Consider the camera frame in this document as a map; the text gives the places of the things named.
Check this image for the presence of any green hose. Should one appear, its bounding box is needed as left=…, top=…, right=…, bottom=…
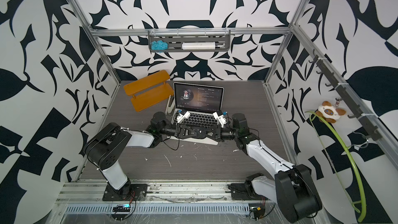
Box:
left=305, top=110, right=367, bottom=223

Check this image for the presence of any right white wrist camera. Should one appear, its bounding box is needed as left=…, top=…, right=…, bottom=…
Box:
left=213, top=111, right=227, bottom=128

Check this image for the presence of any grey wall shelf tray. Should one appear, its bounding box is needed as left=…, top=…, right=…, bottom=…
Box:
left=147, top=28, right=231, bottom=52

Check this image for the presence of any teal cloth ball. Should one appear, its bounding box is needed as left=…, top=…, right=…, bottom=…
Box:
left=150, top=40, right=169, bottom=52

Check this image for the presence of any right controller board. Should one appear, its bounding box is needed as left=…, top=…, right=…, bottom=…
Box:
left=249, top=206, right=265, bottom=221

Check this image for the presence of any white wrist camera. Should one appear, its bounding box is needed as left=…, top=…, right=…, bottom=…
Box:
left=213, top=111, right=227, bottom=128
left=177, top=110, right=191, bottom=124

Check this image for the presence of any controller board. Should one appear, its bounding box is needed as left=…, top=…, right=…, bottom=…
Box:
left=249, top=206, right=265, bottom=221
left=112, top=204, right=132, bottom=213

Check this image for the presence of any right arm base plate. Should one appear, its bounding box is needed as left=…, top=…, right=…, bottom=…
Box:
left=228, top=182, right=261, bottom=201

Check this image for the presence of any plush cat toy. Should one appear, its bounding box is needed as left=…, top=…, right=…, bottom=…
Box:
left=315, top=101, right=347, bottom=123

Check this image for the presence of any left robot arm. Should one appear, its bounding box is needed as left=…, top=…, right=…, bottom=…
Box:
left=83, top=112, right=206, bottom=191

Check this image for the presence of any white paper roll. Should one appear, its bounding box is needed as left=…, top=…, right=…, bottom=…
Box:
left=181, top=42, right=216, bottom=50

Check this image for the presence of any grey stapler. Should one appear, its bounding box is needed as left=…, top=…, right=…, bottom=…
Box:
left=165, top=95, right=175, bottom=115

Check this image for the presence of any left controller board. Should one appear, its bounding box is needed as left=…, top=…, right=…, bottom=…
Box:
left=112, top=204, right=132, bottom=213

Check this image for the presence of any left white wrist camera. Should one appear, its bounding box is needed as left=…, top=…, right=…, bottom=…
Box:
left=177, top=110, right=191, bottom=124

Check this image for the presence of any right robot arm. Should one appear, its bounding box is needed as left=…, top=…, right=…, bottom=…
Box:
left=194, top=113, right=322, bottom=223

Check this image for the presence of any black hook rail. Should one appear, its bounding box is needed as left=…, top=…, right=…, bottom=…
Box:
left=311, top=49, right=382, bottom=141

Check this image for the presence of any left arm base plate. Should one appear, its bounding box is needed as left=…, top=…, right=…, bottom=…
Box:
left=102, top=184, right=148, bottom=202

